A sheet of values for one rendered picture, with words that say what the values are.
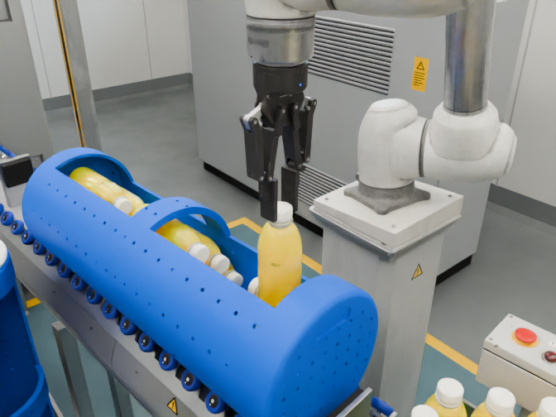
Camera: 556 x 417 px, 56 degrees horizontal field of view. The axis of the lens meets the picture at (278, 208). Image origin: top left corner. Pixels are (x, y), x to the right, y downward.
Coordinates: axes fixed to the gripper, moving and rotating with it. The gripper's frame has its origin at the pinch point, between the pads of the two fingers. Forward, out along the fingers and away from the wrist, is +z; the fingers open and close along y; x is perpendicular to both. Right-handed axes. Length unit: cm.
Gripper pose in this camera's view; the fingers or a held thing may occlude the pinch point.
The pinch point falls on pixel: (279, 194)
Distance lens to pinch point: 80.7
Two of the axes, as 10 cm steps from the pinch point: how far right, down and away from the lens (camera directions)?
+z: 0.0, 8.8, 4.8
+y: -7.1, 3.3, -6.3
